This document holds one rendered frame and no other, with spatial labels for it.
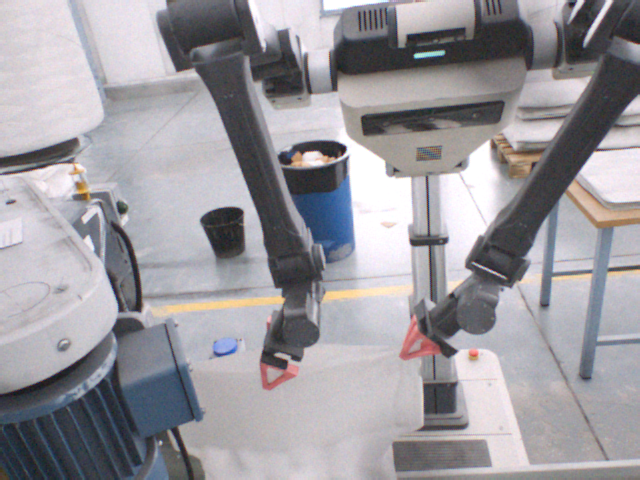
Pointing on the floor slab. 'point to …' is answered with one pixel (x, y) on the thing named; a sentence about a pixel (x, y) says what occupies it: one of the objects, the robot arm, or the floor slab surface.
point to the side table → (601, 217)
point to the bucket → (225, 231)
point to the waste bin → (323, 195)
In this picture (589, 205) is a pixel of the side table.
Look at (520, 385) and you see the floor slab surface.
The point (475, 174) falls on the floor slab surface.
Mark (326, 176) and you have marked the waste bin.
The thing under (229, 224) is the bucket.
